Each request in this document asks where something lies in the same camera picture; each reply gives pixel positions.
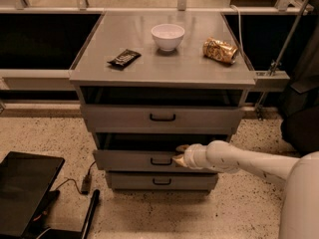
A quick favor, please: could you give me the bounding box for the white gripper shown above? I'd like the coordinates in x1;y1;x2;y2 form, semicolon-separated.
172;144;209;169

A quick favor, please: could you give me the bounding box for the grey drawer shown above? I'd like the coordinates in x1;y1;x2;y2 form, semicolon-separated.
94;133;228;172
81;105;243;134
106;171;218;191

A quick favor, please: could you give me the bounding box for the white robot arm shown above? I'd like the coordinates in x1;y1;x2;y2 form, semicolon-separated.
173;140;319;239

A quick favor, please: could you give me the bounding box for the grey bottom drawer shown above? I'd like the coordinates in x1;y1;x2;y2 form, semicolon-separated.
106;171;218;191

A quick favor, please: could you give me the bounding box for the grey drawer cabinet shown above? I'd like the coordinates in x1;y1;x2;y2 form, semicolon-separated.
69;10;258;193

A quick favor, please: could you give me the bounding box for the grey top drawer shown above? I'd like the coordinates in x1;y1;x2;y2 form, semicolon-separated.
81;105;243;134

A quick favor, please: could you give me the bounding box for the black bar on floor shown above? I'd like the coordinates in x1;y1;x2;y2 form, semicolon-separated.
80;189;100;239

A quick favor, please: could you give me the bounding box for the crushed golden can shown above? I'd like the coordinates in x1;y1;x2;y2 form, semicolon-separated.
202;37;238;65

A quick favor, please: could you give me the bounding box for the black snack bar wrapper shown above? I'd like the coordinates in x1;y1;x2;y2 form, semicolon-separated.
109;49;141;68

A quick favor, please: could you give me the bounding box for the white bowl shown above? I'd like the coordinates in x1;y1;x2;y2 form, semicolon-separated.
151;24;185;51

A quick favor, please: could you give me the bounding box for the black office chair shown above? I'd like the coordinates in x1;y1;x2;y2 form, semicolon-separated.
279;27;319;156

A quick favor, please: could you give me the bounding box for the metal rod with clamp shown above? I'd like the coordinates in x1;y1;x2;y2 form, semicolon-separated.
254;0;319;118

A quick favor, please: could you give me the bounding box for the black laptop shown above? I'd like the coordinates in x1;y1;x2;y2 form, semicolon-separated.
0;151;65;239

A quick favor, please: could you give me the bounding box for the black power adapter with cable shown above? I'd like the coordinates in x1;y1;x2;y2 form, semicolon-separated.
55;161;96;195

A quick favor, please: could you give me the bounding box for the white cable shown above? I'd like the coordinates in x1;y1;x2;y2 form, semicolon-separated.
229;4;247;60

